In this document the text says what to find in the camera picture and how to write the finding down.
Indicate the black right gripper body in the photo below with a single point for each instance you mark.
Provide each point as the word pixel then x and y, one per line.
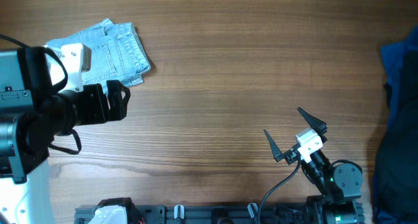
pixel 293 157

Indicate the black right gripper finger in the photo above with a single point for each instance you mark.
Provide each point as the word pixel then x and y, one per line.
pixel 319 126
pixel 276 152

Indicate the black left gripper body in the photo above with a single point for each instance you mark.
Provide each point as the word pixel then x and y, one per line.
pixel 91 106

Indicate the light blue denim shorts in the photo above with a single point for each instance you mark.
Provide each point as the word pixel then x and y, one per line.
pixel 116 53

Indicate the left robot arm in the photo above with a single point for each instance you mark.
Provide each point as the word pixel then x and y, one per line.
pixel 39 115

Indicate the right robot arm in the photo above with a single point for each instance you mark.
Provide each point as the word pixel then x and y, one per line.
pixel 338 182

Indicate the dark blue garment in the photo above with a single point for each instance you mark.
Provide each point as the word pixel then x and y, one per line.
pixel 395 176

